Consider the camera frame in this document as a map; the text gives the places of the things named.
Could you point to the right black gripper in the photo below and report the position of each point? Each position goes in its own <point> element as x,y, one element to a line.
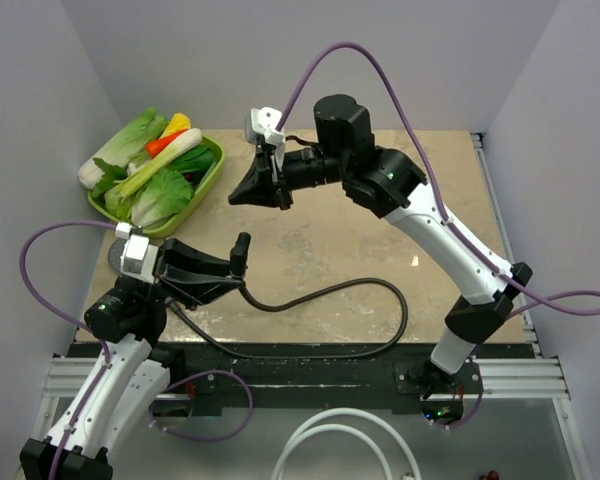
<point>262,185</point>

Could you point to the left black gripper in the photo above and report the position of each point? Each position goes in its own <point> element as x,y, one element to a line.
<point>174,252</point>

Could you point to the black angle valve fitting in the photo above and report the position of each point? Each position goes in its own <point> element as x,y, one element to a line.
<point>239,255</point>

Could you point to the grey shower head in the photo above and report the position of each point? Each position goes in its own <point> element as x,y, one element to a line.
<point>114,255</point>

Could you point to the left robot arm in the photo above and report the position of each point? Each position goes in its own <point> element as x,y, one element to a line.
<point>131,369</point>

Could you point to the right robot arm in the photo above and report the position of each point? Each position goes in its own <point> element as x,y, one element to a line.
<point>390,185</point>

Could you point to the green plastic tray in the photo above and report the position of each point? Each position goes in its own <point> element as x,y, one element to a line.
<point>202,184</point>

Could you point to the dark green vegetable toy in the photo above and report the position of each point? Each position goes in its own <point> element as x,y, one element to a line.
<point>198,159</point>

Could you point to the green lettuce toy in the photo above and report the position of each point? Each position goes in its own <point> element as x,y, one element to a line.
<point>149,202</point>

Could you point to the white leek toy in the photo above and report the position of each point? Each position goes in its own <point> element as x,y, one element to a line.
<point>181,144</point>

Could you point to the yellow pepper toy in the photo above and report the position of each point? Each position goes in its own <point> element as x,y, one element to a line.
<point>178,122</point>

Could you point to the orange carrot toy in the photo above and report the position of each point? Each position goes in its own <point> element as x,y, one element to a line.
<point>155,147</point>

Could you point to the napa cabbage toy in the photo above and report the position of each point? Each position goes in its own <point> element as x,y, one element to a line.
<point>146,127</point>

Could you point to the red small object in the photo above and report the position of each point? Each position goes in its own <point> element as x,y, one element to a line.
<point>491,475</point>

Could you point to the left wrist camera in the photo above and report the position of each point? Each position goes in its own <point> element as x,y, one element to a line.
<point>139,255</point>

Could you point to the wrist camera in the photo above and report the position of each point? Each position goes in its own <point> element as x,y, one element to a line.
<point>139,255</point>
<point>264,122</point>

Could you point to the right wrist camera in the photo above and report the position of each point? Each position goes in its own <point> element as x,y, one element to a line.
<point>264,122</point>

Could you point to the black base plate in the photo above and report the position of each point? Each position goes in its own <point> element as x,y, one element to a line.
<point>377,383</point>

